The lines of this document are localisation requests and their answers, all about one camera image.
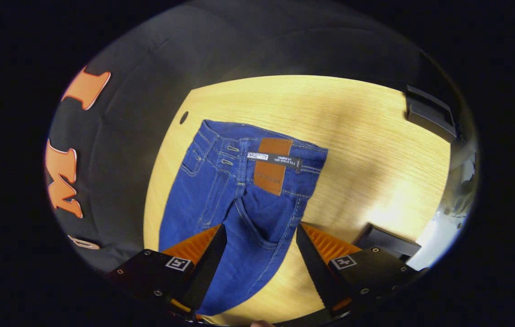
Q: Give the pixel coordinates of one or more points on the blue jeans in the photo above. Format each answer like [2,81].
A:
[221,195]

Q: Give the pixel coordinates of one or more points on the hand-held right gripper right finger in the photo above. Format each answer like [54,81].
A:
[316,270]

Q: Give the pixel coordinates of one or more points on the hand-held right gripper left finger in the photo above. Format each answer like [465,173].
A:
[205,272]

